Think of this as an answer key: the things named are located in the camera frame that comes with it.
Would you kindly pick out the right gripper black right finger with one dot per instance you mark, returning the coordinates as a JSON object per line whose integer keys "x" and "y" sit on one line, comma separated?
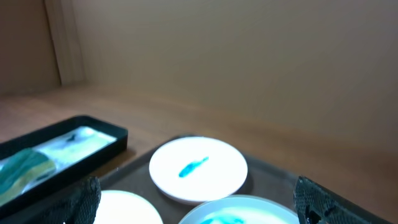
{"x": 316, "y": 204}

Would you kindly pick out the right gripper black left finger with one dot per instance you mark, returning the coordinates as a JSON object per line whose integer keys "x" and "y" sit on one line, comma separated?
{"x": 79, "y": 207}

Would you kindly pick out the green yellow sponge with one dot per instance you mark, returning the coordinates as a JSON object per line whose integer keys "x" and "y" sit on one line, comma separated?
{"x": 20, "y": 170}

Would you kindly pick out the white plate blue smear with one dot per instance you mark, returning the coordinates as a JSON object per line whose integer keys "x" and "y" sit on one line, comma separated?
{"x": 241, "y": 209}

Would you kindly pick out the black tray with soapy water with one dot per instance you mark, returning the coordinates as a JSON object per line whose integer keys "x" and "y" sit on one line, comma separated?
{"x": 88, "y": 144}

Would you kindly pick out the brown plastic serving tray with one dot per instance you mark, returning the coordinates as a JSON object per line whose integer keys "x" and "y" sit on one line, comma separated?
{"x": 264, "y": 181}

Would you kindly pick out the white plate far blue stain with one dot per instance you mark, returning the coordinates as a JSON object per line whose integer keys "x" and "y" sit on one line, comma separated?
{"x": 197, "y": 169}

